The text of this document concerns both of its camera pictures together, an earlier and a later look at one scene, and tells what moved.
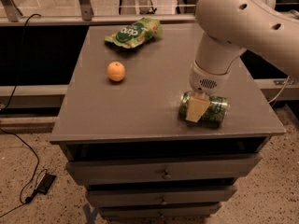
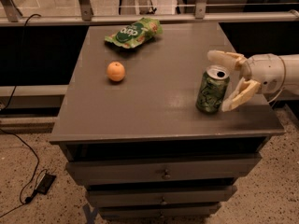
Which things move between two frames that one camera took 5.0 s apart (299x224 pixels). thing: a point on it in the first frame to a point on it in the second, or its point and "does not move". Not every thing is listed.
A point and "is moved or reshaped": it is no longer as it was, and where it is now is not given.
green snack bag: x=134 y=34 does not move
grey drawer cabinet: x=122 y=136 does not move
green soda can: x=217 y=109 is moved or reshaped
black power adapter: x=45 y=183 does not move
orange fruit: x=116 y=71 does not move
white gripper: x=204 y=80 to x=265 y=71
